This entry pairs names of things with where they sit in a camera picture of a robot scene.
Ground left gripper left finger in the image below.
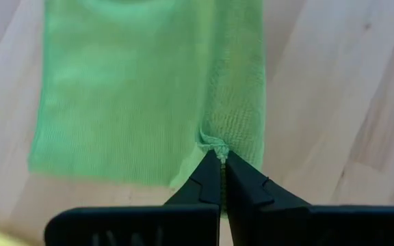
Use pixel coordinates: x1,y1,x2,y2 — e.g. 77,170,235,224
44,150,222,246

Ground green microfiber towel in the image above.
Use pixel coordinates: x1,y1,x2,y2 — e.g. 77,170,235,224
27,0,267,219

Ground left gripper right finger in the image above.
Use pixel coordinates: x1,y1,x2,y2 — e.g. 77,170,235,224
224,150,394,246

